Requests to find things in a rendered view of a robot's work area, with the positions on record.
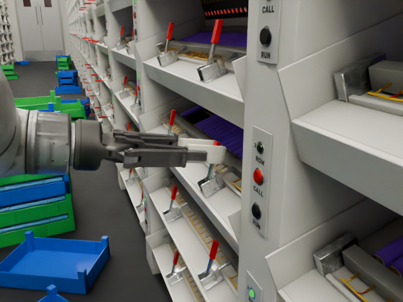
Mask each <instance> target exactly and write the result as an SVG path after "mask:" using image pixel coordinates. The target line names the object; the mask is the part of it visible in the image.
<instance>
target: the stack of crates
mask: <svg viewBox="0 0 403 302"><path fill-rule="evenodd" d="M14 102H15V105H16V108H20V109H24V110H30V111H31V110H44V109H49V108H48V103H49V102H52V103H53V105H54V109H55V111H60V112H61V113H62V104H61V97H60V96H55V91H54V90H51V91H50V96H40V97H32V98H16V99H14ZM68 176H69V182H70V191H71V197H73V192H72V186H71V176H70V168H69V170H68Z"/></svg>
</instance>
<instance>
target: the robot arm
mask: <svg viewBox="0 0 403 302"><path fill-rule="evenodd" d="M178 139H179V140H178ZM214 141H216V140H202V139H193V138H179V134H176V133H174V137H172V136H171V135H170V134H154V133H147V132H134V131H124V130H120V129H114V130H113V133H112V134H111V133H108V134H103V129H102V125H101V122H100V121H97V120H84V119H78V120H76V121H75V123H71V115H70V114H68V113H55V112H46V111H38V110H34V111H32V110H31V111H30V110H24V109H20V108H16V105H15V102H14V97H13V93H12V91H11V88H10V85H9V83H8V81H7V78H6V76H5V74H4V72H3V70H2V69H1V67H0V178H4V177H8V176H14V175H19V174H30V175H36V174H51V175H66V174H67V173H68V170H69V166H73V169H75V170H82V171H96V170H98V169H99V167H100V162H101V160H103V159H105V160H108V161H113V162H116V163H123V168H126V169H130V168H138V167H182V168H185V167H186V164H187V163H199V164H223V163H224V157H225V150H226V147H225V146H214V145H213V144H214Z"/></svg>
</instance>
